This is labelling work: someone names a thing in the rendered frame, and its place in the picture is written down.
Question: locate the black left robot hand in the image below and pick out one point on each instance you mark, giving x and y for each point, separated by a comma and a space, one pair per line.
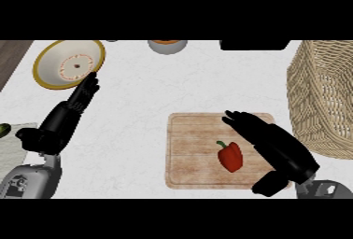
57, 124

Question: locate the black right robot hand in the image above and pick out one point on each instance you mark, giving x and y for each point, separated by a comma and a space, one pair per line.
270, 143

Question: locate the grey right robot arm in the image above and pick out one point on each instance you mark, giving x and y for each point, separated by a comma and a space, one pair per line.
323, 188

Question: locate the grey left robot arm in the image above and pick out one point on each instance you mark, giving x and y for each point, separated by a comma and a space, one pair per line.
29, 180

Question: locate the red bell pepper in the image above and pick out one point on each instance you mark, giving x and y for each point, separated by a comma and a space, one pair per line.
230, 157

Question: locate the wooden cutting board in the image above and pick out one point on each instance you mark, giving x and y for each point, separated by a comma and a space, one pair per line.
196, 149

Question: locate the tan wicker basket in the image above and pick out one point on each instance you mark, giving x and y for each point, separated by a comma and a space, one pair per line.
320, 99

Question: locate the green vegetable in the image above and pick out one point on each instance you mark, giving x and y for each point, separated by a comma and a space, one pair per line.
3, 130

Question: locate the pale grey placemat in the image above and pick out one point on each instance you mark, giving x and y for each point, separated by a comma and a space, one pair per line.
10, 149

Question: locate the white bowl with yellow rim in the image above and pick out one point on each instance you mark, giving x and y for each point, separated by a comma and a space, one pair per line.
68, 64

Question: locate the brown wooden panel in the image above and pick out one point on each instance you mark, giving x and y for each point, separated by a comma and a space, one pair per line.
10, 59

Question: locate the black appliance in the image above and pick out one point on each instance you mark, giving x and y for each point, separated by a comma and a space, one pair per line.
254, 45

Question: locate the grey cup with orange contents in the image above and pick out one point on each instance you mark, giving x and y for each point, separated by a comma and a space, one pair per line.
167, 46

